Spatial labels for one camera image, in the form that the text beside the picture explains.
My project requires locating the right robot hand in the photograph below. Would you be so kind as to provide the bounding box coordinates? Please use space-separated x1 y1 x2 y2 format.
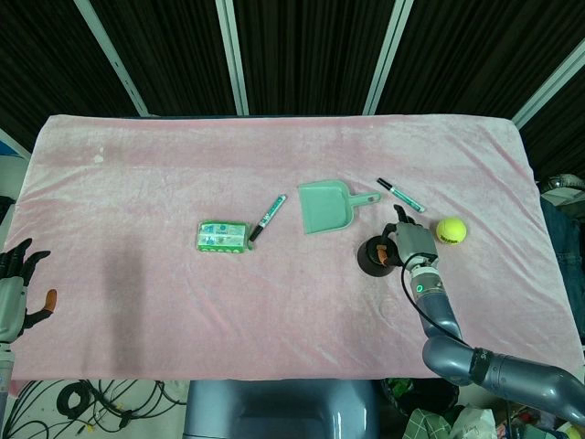
375 204 440 267

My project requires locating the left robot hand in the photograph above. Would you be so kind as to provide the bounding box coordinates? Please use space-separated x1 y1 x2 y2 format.
0 238 59 342

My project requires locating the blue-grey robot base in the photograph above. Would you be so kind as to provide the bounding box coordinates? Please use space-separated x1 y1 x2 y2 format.
182 379 381 439

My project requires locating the yellow tennis ball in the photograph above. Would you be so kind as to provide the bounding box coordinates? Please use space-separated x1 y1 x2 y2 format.
434 216 468 247

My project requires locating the green marker with black cap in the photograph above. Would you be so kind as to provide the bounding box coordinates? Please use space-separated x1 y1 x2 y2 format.
377 177 427 215
248 194 288 242

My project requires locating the green plastic dustpan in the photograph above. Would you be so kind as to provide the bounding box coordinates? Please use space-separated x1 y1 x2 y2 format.
297 179 382 237

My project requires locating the blue denim garment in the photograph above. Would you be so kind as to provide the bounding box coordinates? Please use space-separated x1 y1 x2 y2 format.
539 176 585 294

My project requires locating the green checked cloth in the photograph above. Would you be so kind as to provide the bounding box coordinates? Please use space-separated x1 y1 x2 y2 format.
403 406 453 439

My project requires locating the green tissue pack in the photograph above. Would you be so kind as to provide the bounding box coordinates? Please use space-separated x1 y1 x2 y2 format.
196 219 255 254

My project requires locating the white paper bag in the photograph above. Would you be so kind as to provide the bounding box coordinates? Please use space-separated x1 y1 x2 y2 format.
451 403 497 439

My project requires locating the pink plush table cloth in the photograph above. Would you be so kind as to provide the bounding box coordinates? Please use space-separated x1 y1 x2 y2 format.
9 113 585 381

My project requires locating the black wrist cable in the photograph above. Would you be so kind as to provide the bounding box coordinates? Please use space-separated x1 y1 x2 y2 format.
399 254 476 351

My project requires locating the black floor cable bundle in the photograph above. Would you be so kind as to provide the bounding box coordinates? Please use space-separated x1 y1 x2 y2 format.
0 378 189 439

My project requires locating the white aluminium frame bar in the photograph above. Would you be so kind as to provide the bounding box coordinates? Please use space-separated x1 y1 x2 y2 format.
215 0 250 116
362 0 415 116
511 38 585 130
72 0 150 116

